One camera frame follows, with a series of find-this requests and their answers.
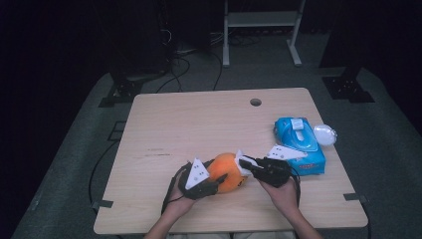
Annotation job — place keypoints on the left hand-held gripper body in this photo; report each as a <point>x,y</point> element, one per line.
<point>197,174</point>

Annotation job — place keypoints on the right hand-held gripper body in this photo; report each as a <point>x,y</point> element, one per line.
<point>277,172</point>

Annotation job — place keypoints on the orange plush toy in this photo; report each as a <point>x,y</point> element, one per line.
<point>225,169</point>

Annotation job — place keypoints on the white wet wipe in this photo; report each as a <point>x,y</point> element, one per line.
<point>241,170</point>

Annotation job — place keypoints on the blue wet wipes pack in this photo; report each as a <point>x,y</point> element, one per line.
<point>305,156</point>

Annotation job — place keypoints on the person's right hand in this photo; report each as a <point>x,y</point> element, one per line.
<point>283,199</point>

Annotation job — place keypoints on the person's left hand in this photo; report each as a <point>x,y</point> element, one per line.
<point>179,204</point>

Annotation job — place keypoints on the white round lid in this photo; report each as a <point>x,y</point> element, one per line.
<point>325,135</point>

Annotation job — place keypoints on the person's beige trousers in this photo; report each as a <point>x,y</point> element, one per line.
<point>199,236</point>

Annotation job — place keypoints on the grey tape strip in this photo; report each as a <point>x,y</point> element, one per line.
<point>104,203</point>
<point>353,196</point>

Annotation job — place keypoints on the black stand with flat base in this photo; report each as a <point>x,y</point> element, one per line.
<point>126,88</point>
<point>348,89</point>

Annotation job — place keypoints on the white metal stand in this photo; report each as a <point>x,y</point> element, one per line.
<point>262,18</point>

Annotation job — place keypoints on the black floor tape frame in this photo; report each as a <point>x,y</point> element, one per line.
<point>111,138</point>

